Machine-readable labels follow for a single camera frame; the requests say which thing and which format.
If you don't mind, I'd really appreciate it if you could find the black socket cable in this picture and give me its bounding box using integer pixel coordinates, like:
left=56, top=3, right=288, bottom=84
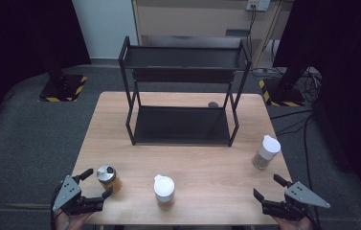
left=245, top=9, right=257, bottom=52

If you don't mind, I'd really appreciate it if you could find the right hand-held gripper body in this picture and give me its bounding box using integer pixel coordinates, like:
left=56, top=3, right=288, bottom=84
left=261, top=180, right=331, bottom=222

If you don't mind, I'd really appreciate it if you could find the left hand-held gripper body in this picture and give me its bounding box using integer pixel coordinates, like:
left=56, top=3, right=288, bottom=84
left=52, top=174, right=105, bottom=217

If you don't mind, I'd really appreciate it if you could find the silver-lid spice jar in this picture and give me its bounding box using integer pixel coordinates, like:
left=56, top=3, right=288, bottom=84
left=96, top=164, right=123, bottom=195

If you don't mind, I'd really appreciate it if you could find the white wall socket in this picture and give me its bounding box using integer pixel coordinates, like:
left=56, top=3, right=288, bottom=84
left=245, top=0, right=271, bottom=12

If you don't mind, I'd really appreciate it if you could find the tangled cable bundle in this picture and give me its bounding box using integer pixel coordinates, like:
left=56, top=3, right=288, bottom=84
left=301, top=67, right=324, bottom=104

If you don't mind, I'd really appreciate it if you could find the grey cabinet handle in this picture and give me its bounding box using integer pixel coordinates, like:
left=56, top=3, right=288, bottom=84
left=225, top=29, right=251, bottom=37

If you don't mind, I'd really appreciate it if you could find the black two-tier metal rack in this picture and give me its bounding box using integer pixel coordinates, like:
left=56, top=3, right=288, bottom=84
left=118, top=35, right=253, bottom=148

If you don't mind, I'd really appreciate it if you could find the black stand with striped base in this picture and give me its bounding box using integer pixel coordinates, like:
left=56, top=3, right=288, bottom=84
left=258, top=60, right=310, bottom=108
left=37, top=60, right=89, bottom=104

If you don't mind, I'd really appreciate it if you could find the person's left hand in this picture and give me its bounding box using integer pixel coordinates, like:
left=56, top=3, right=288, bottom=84
left=54, top=210, right=95, bottom=230

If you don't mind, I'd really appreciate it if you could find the beige wooden cabinet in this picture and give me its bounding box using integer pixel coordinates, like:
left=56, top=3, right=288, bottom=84
left=131, top=0, right=294, bottom=70

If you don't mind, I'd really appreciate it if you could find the white-lid orange spice jar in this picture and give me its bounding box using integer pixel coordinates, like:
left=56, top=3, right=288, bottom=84
left=153, top=173, right=176, bottom=211

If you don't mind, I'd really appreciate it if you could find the white-lid grey spice jar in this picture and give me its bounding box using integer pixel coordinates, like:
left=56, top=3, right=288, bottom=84
left=252, top=134, right=282, bottom=171

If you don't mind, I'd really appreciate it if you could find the long black floor cable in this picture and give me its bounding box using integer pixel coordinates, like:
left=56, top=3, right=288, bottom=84
left=269, top=109, right=322, bottom=221

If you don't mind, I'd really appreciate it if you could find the dark curtain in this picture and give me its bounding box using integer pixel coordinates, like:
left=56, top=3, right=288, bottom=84
left=272, top=0, right=361, bottom=209
left=0, top=0, right=92, bottom=142

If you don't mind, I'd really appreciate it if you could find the person's right hand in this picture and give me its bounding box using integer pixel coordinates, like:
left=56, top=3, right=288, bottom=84
left=272, top=215, right=313, bottom=230

